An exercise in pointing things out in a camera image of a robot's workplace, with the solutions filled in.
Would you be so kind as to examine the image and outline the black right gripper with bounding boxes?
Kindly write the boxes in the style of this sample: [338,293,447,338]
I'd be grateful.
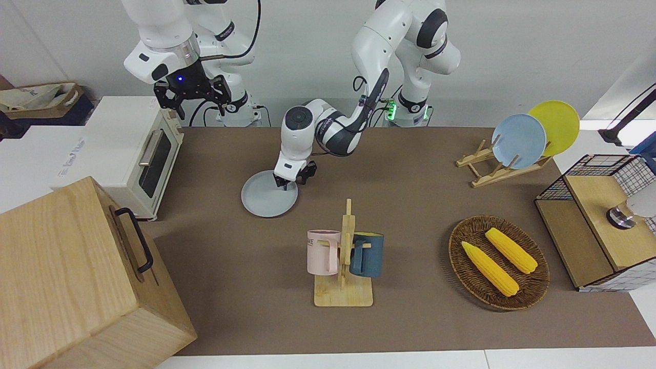
[154,60,231,121]

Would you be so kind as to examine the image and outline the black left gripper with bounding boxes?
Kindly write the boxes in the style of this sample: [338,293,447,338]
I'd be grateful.
[273,160,317,191]

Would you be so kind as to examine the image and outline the gray round plate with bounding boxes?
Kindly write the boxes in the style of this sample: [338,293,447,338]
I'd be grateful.
[241,170,299,218]

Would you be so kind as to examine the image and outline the wooden plate rack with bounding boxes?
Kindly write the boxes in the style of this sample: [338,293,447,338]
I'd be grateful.
[456,139,553,189]

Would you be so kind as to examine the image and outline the light blue plate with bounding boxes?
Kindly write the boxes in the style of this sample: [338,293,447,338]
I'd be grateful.
[491,113,547,170]

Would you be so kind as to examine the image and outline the yellow plate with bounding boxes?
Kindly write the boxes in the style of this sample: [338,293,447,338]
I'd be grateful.
[528,100,581,157]

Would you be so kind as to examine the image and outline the pink mug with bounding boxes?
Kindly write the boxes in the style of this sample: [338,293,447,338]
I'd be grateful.
[306,230,342,276]

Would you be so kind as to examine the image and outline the cream toaster oven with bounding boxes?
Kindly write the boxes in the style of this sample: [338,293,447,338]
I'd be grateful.
[50,96,185,222]

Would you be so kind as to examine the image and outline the dark blue mug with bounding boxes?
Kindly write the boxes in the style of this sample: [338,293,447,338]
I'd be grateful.
[350,232,385,278]

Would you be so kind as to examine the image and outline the wooden mug stand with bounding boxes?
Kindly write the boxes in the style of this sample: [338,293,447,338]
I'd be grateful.
[314,199,374,308]

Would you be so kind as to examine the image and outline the cardboard box with cloth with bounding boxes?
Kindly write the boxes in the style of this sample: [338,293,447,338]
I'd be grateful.
[0,82,85,121]

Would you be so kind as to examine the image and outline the yellow corn cob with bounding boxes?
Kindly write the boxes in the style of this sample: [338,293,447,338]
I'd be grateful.
[461,241,520,297]
[485,228,539,275]

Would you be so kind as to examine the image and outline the brown wicker basket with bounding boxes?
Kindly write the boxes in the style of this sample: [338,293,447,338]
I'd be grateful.
[448,215,550,312]

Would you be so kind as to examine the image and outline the blue object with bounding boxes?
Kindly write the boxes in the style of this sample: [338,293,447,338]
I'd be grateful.
[629,132,656,175]

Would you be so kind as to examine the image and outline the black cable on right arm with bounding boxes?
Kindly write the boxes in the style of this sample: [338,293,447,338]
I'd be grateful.
[224,0,262,60]

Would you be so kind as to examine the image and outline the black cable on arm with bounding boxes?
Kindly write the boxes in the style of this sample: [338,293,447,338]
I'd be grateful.
[224,0,262,60]
[353,75,391,111]

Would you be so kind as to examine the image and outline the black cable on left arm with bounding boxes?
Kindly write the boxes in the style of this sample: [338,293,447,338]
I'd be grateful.
[353,75,391,111]

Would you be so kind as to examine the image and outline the wooden box with black handle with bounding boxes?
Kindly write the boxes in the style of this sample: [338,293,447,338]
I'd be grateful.
[0,176,198,369]

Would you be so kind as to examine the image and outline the wire grid shelf wooden top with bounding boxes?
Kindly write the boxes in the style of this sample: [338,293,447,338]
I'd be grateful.
[534,154,656,293]

